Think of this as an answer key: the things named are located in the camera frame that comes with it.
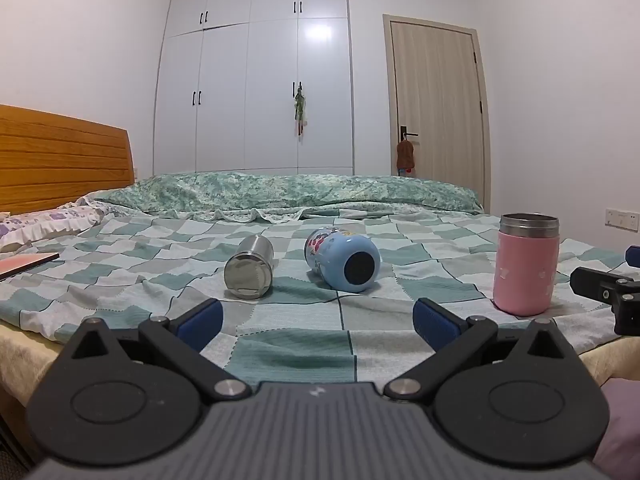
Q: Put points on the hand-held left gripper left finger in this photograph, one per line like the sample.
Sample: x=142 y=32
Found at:
x=201 y=321

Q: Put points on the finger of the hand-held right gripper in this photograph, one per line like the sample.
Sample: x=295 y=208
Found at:
x=634 y=256
x=606 y=294

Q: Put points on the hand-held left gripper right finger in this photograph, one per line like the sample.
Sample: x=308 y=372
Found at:
x=434 y=324

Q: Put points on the stainless steel cup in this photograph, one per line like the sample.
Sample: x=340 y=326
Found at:
x=248 y=273

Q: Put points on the blue printed cup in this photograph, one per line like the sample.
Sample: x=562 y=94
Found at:
x=345 y=266

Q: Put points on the pink cup with steel rim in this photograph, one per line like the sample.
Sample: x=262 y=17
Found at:
x=525 y=270

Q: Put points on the green checkered bed sheet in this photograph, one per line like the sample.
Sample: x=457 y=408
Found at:
x=150 y=265

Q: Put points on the person's pink clothing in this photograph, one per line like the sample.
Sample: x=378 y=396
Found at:
x=622 y=430

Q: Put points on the green floral quilt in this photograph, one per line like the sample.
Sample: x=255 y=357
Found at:
x=280 y=192

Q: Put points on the beige mattress cover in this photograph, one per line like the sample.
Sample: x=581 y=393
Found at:
x=25 y=360

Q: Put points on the purple floral pillow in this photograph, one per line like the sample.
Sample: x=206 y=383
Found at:
x=45 y=222

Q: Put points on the red flat book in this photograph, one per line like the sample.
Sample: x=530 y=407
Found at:
x=22 y=264

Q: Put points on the wooden headboard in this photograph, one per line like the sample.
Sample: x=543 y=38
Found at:
x=60 y=160

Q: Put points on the light wooden door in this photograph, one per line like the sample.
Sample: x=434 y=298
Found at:
x=435 y=100

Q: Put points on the green hanging ornament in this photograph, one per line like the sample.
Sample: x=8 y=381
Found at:
x=299 y=107

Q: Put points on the white wardrobe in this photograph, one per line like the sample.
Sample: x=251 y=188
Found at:
x=250 y=80

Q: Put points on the white wall socket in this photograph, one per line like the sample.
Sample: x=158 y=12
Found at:
x=621 y=219

